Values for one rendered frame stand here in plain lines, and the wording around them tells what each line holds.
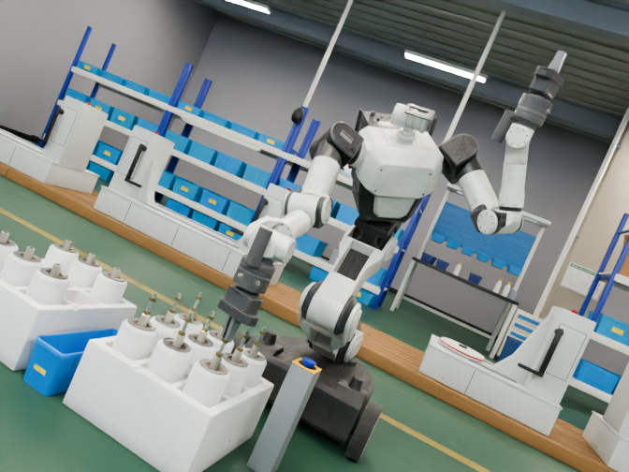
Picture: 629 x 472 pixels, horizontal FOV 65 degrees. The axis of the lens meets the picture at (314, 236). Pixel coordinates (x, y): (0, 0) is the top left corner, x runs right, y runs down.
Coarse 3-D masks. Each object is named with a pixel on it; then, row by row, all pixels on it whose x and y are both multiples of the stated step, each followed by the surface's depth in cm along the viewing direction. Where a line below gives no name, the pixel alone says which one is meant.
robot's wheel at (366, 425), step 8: (368, 408) 163; (376, 408) 164; (368, 416) 161; (376, 416) 162; (360, 424) 159; (368, 424) 159; (360, 432) 159; (368, 432) 158; (352, 440) 159; (360, 440) 158; (368, 440) 173; (352, 448) 159; (360, 448) 158; (352, 456) 161; (360, 456) 162
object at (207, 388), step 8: (192, 368) 122; (200, 368) 119; (192, 376) 120; (200, 376) 118; (208, 376) 118; (216, 376) 119; (224, 376) 120; (192, 384) 119; (200, 384) 118; (208, 384) 118; (216, 384) 119; (224, 384) 120; (184, 392) 120; (192, 392) 118; (200, 392) 118; (208, 392) 118; (216, 392) 119; (200, 400) 118; (208, 400) 119; (216, 400) 120
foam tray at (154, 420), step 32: (96, 352) 124; (96, 384) 123; (128, 384) 120; (160, 384) 118; (96, 416) 122; (128, 416) 120; (160, 416) 117; (192, 416) 115; (224, 416) 120; (256, 416) 146; (128, 448) 119; (160, 448) 116; (192, 448) 114; (224, 448) 131
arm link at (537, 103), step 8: (536, 72) 139; (544, 72) 137; (552, 72) 137; (536, 80) 140; (544, 80) 139; (552, 80) 138; (560, 80) 141; (536, 88) 140; (544, 88) 139; (552, 88) 141; (528, 96) 141; (536, 96) 140; (544, 96) 141; (552, 96) 143; (520, 104) 143; (528, 104) 141; (536, 104) 140; (544, 104) 140; (552, 104) 142; (536, 112) 141; (544, 112) 141
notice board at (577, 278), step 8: (576, 264) 662; (568, 272) 663; (576, 272) 661; (584, 272) 658; (592, 272) 656; (568, 280) 663; (576, 280) 660; (584, 280) 658; (592, 280) 655; (568, 288) 662; (576, 288) 659; (584, 288) 657; (600, 288) 652; (592, 296) 653
